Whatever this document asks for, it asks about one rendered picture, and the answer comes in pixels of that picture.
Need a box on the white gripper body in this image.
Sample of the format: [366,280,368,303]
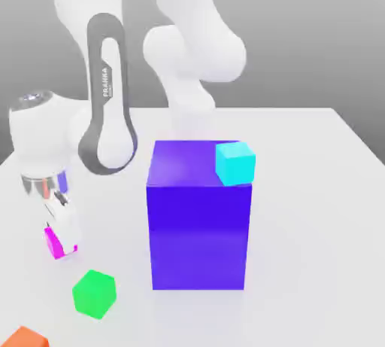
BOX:
[44,200,83,256]

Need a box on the small green cube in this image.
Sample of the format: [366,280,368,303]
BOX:
[71,269,117,320]

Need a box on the large blue box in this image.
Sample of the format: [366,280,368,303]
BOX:
[146,140,253,291]

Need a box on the small orange cube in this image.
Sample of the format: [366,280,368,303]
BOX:
[0,325,50,347]

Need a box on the small magenta cube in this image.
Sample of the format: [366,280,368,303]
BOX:
[44,226,78,260]

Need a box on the small cyan cube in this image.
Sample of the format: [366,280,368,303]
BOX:
[215,141,257,187]

